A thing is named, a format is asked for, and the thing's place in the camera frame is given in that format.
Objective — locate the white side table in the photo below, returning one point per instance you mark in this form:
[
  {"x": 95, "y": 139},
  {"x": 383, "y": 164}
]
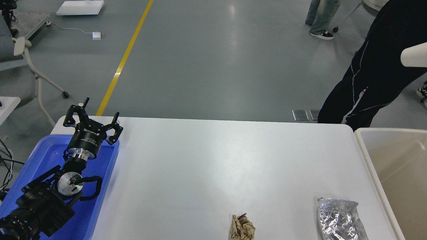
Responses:
[{"x": 8, "y": 104}]

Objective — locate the grey floor platform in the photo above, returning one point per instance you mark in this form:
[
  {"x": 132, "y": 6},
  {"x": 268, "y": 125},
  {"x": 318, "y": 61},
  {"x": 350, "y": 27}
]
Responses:
[{"x": 28, "y": 24}]

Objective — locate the crumpled silver foil bag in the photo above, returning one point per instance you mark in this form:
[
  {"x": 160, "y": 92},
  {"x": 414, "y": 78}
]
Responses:
[{"x": 338, "y": 219}]

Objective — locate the grey office chair left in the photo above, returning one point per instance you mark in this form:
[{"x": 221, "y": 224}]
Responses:
[{"x": 21, "y": 81}]

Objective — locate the black white sneaker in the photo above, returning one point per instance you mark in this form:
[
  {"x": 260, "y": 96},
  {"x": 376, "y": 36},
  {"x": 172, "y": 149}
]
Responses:
[{"x": 422, "y": 93}]

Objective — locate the metal floor plate right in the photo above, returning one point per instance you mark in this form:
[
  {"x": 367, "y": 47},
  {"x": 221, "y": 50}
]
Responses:
[{"x": 314, "y": 113}]

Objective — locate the metal floor plate left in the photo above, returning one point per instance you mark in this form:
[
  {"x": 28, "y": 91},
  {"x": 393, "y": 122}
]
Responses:
[{"x": 300, "y": 115}]

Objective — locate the metal floor plate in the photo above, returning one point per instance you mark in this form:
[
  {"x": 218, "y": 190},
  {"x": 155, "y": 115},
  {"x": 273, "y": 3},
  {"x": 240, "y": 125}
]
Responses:
[
  {"x": 300, "y": 115},
  {"x": 314, "y": 113}
]

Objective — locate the crumpled brown paper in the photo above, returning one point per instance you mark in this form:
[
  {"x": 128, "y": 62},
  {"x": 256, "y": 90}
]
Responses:
[{"x": 241, "y": 228}]

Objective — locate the white power adapter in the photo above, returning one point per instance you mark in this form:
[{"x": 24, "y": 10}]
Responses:
[{"x": 96, "y": 35}]

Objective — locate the person in black clothes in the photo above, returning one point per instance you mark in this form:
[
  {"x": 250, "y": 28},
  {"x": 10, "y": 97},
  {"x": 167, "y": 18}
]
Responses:
[{"x": 376, "y": 76}]

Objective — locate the person in jeans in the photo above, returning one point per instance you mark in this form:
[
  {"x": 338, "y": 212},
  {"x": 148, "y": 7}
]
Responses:
[{"x": 320, "y": 14}]

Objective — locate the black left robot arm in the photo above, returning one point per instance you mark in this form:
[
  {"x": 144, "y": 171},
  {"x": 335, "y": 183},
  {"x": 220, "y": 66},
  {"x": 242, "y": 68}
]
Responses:
[{"x": 46, "y": 203}]

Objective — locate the white flat board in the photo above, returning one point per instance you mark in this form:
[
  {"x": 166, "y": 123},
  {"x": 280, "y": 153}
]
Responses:
[{"x": 80, "y": 7}]

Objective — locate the beige plastic bin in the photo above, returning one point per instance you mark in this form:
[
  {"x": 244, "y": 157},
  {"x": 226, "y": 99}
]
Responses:
[{"x": 397, "y": 162}]

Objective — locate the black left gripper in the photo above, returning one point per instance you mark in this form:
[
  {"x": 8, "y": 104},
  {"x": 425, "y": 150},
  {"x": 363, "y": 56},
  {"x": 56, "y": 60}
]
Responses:
[{"x": 86, "y": 140}]

